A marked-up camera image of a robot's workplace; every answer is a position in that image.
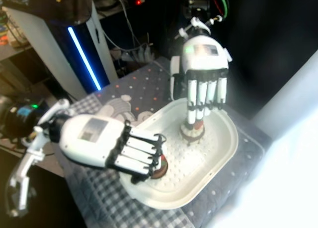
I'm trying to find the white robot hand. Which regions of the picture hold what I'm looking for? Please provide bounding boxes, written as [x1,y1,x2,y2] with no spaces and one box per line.
[59,113,167,185]
[169,35,234,131]

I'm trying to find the small brown round object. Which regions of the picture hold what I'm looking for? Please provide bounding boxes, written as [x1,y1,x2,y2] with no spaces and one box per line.
[179,121,206,146]
[151,154,169,179]

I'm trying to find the white oval perforated tray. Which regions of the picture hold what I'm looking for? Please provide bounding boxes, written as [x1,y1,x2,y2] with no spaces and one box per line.
[118,98,239,210]

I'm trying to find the tan side desk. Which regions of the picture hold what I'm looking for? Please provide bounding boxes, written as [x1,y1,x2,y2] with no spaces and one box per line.
[0,136,66,178]

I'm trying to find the grey quilt with bear print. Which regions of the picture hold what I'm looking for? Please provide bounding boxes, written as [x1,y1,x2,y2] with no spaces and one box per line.
[48,56,274,228]

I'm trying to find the grey power strip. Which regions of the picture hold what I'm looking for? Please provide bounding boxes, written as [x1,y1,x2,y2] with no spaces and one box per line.
[121,45,156,64]

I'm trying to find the white computer tower blue light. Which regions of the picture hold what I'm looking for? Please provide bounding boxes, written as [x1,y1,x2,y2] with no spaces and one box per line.
[4,0,119,99]

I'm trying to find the white blurred panel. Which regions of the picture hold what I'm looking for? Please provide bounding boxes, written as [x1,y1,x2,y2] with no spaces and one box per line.
[206,49,318,228]

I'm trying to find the red cable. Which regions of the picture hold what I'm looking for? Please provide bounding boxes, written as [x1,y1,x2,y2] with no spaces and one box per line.
[207,0,224,15]

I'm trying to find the green cable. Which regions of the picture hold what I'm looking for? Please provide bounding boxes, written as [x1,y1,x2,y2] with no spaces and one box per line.
[213,0,230,18]

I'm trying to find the grey cable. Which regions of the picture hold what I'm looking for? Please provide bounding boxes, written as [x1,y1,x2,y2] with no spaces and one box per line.
[118,0,141,52]

